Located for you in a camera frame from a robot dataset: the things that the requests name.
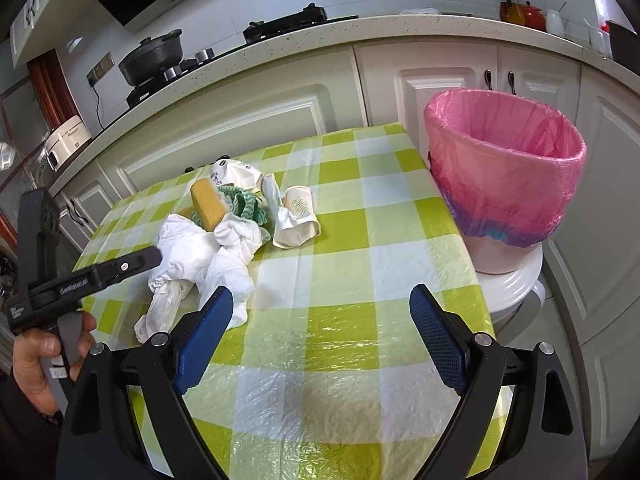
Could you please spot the brown wall socket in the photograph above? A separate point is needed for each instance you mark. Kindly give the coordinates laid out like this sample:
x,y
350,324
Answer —
x,y
100,67

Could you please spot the white wall cabinet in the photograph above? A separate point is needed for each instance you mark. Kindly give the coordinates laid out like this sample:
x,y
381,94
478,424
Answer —
x,y
37,15

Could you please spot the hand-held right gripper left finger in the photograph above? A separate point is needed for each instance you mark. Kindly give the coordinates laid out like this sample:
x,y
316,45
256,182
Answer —
x,y
206,332

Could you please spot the knotted white tissue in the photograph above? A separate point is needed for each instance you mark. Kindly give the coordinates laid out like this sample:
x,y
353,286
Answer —
x,y
240,235

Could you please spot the white round stool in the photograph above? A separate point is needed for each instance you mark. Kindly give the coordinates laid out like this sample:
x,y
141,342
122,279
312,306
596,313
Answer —
x,y
515,290

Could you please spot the white cup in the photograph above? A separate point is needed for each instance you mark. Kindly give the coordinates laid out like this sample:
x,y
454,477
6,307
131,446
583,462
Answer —
x,y
599,42

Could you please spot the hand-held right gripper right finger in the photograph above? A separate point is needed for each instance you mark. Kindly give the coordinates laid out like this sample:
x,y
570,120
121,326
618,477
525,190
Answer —
x,y
439,340

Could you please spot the red ceramic pot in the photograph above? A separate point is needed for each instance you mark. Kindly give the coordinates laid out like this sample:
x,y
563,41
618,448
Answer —
x,y
533,16

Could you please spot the person's left hand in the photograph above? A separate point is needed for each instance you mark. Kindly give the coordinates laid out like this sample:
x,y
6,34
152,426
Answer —
x,y
32,357

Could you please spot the white kitchen cabinets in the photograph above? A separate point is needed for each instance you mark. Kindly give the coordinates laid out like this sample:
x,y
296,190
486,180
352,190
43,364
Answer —
x,y
280,105

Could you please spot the person's left forearm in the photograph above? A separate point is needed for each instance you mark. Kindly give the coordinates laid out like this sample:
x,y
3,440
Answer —
x,y
20,435

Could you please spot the white printed packet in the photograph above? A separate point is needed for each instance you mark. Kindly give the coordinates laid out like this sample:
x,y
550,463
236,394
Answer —
x,y
232,172

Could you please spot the crushed paper cup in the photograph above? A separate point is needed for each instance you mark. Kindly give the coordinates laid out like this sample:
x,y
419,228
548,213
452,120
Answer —
x,y
297,222

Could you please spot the large white tissue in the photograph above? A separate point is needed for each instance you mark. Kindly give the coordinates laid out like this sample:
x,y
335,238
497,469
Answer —
x,y
192,252

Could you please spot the green checked tablecloth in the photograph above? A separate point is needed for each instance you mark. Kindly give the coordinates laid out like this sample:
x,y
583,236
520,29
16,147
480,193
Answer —
x,y
350,270

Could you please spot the black pot with lid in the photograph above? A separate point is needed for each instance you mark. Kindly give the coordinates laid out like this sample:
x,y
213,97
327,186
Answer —
x,y
152,57

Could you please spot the white rice cooker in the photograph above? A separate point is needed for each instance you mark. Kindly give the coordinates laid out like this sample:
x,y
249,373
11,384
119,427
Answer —
x,y
65,142

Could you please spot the white foil wrapper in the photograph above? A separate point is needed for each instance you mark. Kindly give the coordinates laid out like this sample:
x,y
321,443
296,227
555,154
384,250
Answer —
x,y
272,195

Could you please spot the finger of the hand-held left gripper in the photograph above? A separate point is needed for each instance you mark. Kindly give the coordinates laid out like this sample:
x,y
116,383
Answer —
x,y
39,230
132,262

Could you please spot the green striped cloth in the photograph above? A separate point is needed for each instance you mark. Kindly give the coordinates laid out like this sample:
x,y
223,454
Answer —
x,y
247,205

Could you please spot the white ceramic jar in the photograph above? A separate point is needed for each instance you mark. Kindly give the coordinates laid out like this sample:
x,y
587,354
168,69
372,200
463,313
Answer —
x,y
554,24

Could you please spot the stained tissue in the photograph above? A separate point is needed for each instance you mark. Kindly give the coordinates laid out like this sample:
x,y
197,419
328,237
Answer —
x,y
160,310

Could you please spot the speckled kitchen countertop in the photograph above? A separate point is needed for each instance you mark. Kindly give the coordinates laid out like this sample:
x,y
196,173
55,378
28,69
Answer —
x,y
380,27

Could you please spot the black gas stove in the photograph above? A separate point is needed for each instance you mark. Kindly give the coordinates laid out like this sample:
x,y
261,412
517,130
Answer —
x,y
280,25

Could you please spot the white plastic bag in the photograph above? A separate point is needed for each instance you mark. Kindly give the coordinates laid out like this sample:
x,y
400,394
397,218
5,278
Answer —
x,y
420,11

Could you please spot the yellow sponge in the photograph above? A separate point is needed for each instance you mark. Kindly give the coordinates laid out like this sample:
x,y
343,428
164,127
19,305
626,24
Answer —
x,y
207,202

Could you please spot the grey cooking pot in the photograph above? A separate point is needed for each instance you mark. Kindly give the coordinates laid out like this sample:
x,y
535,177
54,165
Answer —
x,y
625,42

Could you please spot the bin with pink bag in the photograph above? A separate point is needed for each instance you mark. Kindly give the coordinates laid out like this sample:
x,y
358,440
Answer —
x,y
505,170

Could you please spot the oil bottle with black cap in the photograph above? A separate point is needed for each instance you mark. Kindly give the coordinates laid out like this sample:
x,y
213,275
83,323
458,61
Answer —
x,y
511,7

